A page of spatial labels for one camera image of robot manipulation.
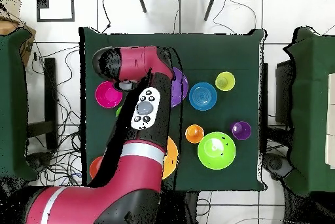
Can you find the green side table cloth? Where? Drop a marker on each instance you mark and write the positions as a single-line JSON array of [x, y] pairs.
[[308, 116], [13, 103]]

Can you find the large yellow-orange bowl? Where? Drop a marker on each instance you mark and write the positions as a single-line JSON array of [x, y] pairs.
[[170, 158]]

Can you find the orange cup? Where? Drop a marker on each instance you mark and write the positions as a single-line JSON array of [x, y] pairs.
[[194, 133]]

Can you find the red-orange bowl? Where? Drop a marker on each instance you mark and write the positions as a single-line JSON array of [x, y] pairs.
[[94, 167]]

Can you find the purple cup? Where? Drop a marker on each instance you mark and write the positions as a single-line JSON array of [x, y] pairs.
[[242, 131]]

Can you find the cardboard box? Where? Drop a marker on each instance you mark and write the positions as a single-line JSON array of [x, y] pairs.
[[7, 26]]

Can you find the black camera tripod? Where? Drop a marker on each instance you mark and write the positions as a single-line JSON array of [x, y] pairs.
[[141, 1]]

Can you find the dark green tablecloth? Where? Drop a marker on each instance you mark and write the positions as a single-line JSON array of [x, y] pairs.
[[222, 56]]

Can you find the black box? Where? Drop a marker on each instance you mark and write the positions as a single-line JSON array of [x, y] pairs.
[[284, 93]]

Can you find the dark grey stand base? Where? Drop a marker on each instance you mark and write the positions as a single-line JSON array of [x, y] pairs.
[[39, 159], [276, 164]]

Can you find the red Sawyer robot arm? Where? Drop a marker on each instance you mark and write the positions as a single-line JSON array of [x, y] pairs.
[[130, 171]]

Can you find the purple bowl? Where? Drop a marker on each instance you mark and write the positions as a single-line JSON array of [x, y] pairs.
[[180, 87]]

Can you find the pink bowl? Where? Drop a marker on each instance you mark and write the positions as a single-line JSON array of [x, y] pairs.
[[106, 97]]

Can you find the yellow cup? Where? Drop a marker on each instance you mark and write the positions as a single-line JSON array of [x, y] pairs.
[[225, 81]]

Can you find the black rectangular frame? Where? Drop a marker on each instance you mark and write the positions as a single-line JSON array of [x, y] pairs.
[[55, 20]]

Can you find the black floor beam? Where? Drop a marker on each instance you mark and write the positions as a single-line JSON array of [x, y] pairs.
[[50, 90]]

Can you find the green cup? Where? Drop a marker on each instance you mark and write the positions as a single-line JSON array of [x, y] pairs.
[[119, 112]]

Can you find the green bowl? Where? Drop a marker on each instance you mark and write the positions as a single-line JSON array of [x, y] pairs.
[[209, 156]]

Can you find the blue bowl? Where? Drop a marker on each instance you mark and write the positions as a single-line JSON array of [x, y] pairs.
[[202, 96]]

